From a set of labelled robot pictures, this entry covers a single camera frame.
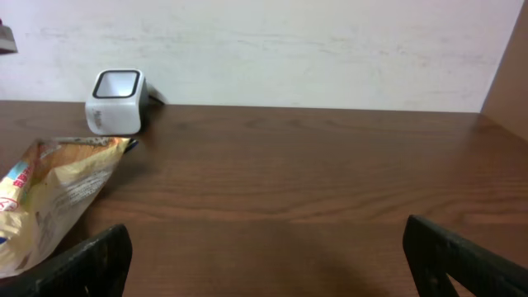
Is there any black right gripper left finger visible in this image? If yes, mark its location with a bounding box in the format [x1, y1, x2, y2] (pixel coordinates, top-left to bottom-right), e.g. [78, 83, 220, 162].
[1, 224, 133, 297]

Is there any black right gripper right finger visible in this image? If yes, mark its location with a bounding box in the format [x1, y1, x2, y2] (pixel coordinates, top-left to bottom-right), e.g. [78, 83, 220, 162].
[403, 215, 527, 297]

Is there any yellow snack bag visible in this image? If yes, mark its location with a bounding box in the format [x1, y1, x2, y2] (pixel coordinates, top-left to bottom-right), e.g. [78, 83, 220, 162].
[1, 137, 137, 278]

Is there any teal wipes packet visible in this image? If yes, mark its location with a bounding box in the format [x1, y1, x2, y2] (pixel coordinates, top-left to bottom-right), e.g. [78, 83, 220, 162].
[0, 20, 18, 54]

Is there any white barcode scanner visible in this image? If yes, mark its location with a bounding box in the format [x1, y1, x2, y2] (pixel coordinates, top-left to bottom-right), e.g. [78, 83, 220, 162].
[85, 68, 149, 135]

